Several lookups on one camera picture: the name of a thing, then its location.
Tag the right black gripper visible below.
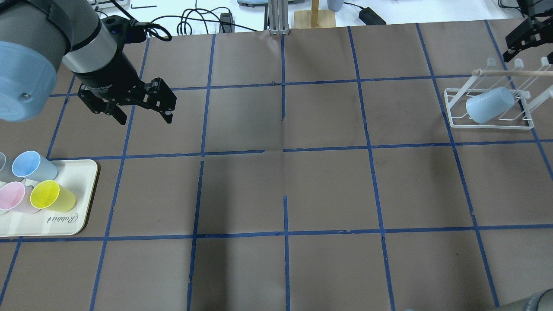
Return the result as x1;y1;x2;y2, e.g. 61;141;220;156
503;0;553;63

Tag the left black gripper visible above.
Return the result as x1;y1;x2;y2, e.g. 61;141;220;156
77;49;177;125

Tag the light blue ikea cup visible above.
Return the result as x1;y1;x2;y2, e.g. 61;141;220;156
466;87;514;124

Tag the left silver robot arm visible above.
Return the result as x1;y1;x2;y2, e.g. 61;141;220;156
0;0;177;125

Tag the yellow plastic cup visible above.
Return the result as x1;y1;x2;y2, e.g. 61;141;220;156
30;180;76;213

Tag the grey plastic cup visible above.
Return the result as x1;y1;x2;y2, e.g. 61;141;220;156
0;152;19;183

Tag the pink plastic cup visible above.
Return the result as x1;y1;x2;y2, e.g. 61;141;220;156
0;182;40;214

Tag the blue cup on desk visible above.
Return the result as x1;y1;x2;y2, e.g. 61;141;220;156
327;0;344;13

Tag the cream plastic tray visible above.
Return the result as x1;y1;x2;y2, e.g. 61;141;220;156
0;159;99;238

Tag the black power adapter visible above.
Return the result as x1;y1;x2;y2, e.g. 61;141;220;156
358;7;387;25

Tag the wooden mug tree stand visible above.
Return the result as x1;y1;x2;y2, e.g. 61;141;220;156
292;0;336;29

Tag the white wire cup rack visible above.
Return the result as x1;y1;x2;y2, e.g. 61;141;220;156
443;57;552;130

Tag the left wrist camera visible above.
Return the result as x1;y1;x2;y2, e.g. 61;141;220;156
101;16;146;47

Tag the aluminium frame post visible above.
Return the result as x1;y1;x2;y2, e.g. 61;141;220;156
268;0;289;35

